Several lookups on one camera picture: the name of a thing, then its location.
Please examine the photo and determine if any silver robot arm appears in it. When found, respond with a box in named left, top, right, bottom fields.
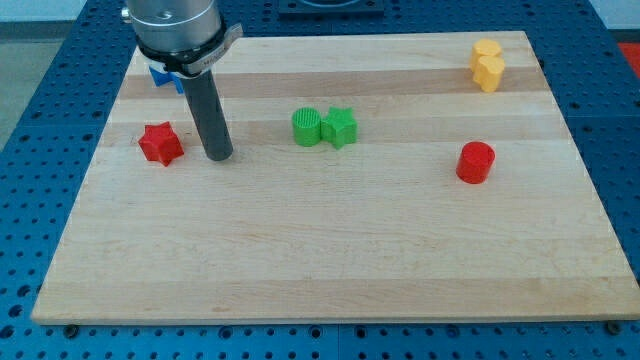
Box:
left=121, top=0, right=244, bottom=79

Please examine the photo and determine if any light wooden board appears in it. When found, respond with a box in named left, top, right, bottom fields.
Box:
left=32, top=31, right=639, bottom=326

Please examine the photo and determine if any green star block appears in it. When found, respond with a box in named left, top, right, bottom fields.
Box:
left=321, top=107, right=358, bottom=149

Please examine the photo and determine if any green cylinder block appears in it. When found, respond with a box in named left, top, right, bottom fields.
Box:
left=292, top=107, right=322, bottom=147

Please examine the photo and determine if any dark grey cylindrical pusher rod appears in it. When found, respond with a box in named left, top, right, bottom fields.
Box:
left=181, top=70, right=233, bottom=161

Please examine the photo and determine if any red cylinder block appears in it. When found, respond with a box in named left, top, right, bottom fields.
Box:
left=456, top=141, right=496, bottom=184

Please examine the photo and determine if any red star block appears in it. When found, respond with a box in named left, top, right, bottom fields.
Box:
left=138, top=122, right=184, bottom=167

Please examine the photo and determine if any blue block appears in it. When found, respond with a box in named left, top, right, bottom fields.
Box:
left=149, top=68, right=184, bottom=94

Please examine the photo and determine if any yellow heart block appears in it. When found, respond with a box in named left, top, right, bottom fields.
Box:
left=473, top=56, right=506, bottom=93

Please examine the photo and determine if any yellow rounded block behind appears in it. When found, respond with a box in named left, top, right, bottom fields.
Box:
left=469, top=38, right=502, bottom=72

